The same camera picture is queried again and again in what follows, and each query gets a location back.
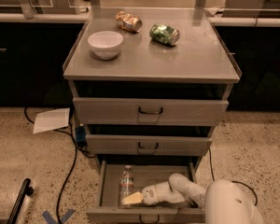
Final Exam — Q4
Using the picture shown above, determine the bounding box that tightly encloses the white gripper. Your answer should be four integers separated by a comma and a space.
121, 181, 185, 205

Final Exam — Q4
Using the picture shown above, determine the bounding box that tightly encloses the clear plastic water bottle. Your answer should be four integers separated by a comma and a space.
119, 165, 134, 208

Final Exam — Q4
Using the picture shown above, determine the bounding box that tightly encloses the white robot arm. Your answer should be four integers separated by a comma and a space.
120, 173, 264, 224

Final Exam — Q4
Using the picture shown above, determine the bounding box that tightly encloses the bottom grey drawer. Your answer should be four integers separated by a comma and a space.
86, 161, 204, 224

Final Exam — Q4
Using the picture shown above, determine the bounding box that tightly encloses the grey drawer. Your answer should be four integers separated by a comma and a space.
86, 161, 204, 224
86, 134, 212, 156
73, 97, 228, 126

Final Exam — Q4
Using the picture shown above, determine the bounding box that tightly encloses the middle grey drawer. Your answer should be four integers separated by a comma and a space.
86, 134, 212, 156

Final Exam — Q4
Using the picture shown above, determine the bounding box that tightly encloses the top grey drawer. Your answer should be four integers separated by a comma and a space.
73, 97, 228, 126

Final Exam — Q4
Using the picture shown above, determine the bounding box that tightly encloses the grey metal drawer cabinet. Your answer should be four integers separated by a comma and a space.
63, 8, 241, 169

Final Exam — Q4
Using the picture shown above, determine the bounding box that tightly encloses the long white counter ledge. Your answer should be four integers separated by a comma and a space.
0, 13, 280, 27

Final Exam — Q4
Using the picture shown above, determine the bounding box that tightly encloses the blue power box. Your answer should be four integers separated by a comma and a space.
75, 126, 86, 144

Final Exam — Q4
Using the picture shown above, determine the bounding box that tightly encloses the black bar lower left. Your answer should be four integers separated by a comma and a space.
7, 178, 34, 224

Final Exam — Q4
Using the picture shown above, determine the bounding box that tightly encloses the white paper sheet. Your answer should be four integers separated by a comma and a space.
33, 108, 70, 133

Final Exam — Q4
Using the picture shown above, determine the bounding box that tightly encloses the white ceramic bowl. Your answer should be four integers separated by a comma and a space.
88, 31, 123, 60

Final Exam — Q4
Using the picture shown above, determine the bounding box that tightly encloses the green soda can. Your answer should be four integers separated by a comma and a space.
149, 23, 180, 47

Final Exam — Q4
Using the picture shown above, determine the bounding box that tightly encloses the crushed orange soda can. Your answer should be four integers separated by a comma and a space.
116, 11, 142, 33

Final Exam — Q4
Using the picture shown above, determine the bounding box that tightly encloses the black cable right floor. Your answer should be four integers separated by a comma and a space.
207, 147, 259, 207

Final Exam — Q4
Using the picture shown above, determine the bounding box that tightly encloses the black cable floor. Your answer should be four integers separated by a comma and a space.
207, 147, 259, 207
23, 106, 94, 224

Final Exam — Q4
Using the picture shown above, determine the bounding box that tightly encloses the black cable left floor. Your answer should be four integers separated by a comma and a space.
23, 106, 94, 224

